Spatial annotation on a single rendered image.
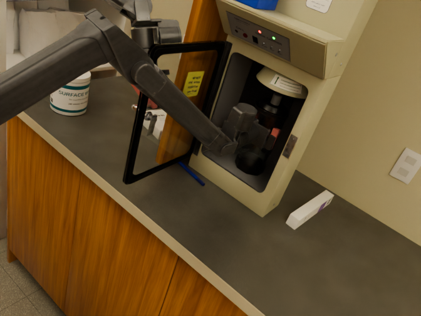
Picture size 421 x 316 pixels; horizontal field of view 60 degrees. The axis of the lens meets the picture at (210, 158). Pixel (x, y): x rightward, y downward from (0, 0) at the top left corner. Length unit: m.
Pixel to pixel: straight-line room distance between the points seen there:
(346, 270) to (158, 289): 0.56
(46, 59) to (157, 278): 0.77
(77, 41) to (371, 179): 1.14
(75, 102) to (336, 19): 0.91
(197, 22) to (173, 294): 0.78
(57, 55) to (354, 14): 0.65
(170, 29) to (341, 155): 0.81
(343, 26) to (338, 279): 0.67
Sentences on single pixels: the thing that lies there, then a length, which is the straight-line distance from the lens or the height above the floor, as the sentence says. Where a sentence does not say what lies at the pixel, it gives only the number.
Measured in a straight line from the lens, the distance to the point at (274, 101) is 1.14.
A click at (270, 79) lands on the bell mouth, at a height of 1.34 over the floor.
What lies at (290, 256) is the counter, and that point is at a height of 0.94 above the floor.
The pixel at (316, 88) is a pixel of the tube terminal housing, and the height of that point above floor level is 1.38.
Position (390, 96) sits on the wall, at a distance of 1.39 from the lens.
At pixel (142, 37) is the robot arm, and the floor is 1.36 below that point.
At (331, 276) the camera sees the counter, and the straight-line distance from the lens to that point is 1.13.
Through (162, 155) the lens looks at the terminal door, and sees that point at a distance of 1.10.
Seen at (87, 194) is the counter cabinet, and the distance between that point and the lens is 1.30.
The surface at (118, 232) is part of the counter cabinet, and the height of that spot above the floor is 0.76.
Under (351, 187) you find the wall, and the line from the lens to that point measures 1.50.
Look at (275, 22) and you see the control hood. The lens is 0.91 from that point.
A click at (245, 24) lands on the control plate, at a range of 0.99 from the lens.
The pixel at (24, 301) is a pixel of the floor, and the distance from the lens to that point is 2.01.
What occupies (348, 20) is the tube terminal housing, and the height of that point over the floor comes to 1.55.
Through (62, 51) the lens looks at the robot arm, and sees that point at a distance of 0.63.
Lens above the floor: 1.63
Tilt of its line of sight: 30 degrees down
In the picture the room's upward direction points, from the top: 19 degrees clockwise
